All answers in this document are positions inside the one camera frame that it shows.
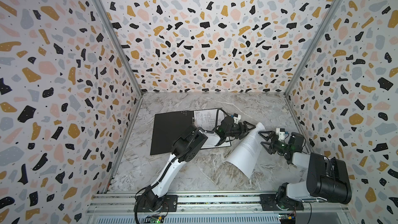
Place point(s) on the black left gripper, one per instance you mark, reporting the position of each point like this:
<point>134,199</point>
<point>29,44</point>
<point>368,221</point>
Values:
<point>242,132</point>

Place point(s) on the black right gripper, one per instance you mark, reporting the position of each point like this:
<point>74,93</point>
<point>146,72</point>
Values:
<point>275,143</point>

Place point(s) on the white text paper sheet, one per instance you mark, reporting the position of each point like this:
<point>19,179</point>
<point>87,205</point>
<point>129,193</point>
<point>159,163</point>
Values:
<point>247,152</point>

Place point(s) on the white drawing paper sheet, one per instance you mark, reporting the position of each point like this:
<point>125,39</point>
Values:
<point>207,120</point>

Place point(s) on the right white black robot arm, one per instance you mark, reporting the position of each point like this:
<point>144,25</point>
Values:
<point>327,179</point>

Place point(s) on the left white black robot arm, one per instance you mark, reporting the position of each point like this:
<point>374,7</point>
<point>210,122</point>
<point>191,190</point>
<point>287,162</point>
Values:
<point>184,149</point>

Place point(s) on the right circuit board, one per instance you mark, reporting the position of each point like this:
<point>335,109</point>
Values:
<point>287,219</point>

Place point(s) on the left green circuit board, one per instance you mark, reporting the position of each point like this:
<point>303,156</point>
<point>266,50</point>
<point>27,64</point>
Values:
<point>154,219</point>

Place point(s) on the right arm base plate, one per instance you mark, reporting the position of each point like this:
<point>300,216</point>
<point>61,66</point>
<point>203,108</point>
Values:
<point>273,202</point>

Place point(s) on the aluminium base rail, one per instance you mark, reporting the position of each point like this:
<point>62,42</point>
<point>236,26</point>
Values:
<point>219,207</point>

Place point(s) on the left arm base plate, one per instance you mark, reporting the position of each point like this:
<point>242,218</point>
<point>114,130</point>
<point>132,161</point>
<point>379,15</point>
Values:
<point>151,203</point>

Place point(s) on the aluminium corner post right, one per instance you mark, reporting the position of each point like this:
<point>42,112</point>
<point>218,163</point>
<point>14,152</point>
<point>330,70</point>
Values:
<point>313,44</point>

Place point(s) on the aluminium corner post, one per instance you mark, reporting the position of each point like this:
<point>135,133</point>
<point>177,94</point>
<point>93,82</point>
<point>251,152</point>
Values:
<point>313,44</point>
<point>116,43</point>

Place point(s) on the aluminium corner post left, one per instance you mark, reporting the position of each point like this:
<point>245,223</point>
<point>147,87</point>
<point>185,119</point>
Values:
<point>116,43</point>

